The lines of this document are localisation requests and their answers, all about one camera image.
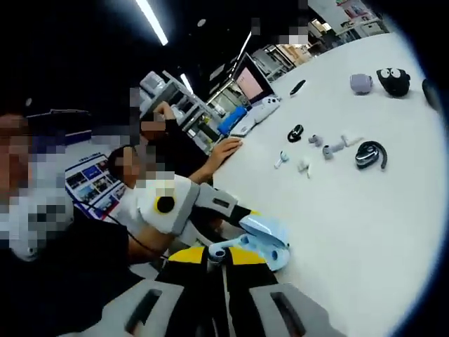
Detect greyish lilac earbud case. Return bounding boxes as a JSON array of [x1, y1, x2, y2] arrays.
[[349, 72, 375, 95]]

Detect shelf with white bins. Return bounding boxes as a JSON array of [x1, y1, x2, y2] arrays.
[[140, 70, 225, 148]]

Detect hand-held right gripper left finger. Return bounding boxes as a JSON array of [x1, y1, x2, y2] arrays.
[[82, 245, 211, 337]]

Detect white table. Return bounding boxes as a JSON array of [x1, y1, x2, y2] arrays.
[[201, 31, 448, 337]]

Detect black bottle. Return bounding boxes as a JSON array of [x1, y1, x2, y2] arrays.
[[199, 121, 215, 143]]

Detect black oval earbud case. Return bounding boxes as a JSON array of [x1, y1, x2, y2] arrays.
[[422, 77, 441, 106]]

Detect black cable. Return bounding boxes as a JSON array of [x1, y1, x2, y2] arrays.
[[82, 201, 171, 260]]

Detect pink display shelf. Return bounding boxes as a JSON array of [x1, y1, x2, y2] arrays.
[[335, 0, 382, 25]]

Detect blue white wall poster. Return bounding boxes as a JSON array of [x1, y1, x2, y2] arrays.
[[65, 150, 127, 220]]

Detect white chest-worn device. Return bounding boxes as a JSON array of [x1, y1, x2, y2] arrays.
[[0, 196, 76, 263]]

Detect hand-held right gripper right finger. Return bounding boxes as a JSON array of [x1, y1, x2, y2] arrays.
[[224, 245, 348, 337]]

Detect light blue earbud case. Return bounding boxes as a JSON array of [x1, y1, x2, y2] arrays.
[[206, 214, 292, 273]]

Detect black ear-hook earbud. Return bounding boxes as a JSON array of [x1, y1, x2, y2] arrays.
[[354, 140, 389, 171], [287, 124, 306, 143]]

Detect blue storage box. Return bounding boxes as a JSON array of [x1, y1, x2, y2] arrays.
[[217, 107, 248, 136]]

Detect silver laptop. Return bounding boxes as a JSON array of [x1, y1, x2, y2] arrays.
[[227, 52, 281, 138]]

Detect black and white small device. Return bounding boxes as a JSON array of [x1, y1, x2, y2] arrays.
[[289, 79, 307, 97]]

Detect black googly-eyed earbud case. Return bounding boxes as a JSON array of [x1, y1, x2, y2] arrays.
[[376, 66, 411, 98]]

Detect person's dark shirt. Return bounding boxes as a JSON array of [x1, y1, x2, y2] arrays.
[[0, 210, 169, 337]]

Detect white game controller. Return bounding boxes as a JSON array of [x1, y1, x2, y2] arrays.
[[250, 96, 282, 124]]

